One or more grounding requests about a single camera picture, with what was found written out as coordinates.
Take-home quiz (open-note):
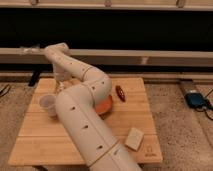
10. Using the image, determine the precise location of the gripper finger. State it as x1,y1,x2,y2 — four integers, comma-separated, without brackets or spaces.
54,81,60,94

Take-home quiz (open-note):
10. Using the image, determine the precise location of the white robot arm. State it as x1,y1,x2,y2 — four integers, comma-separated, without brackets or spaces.
44,43,142,171

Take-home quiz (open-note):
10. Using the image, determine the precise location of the orange ceramic bowl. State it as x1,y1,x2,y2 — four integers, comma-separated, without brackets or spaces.
95,95,113,116

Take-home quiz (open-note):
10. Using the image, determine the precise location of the white plastic cup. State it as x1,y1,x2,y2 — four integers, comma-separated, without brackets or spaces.
39,94,57,117

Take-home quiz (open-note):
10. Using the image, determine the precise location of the black table leg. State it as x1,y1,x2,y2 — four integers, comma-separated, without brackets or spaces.
28,70,41,87

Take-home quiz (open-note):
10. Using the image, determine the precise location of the red brown oval object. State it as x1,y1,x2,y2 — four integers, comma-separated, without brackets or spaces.
115,85,126,102

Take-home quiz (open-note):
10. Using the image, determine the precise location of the beige sponge block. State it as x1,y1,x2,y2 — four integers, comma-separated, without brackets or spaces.
125,127,144,151

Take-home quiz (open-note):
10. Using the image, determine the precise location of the blue device on floor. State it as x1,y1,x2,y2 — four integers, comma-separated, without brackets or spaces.
184,93,210,108

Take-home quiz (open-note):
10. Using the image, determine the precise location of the black cable left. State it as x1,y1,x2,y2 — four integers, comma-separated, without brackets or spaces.
0,83,12,99

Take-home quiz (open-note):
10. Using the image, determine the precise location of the black cable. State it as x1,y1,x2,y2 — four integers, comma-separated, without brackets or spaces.
0,83,12,99
199,88,213,122

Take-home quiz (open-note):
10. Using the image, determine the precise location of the black cable right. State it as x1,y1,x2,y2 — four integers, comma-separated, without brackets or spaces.
199,88,213,122

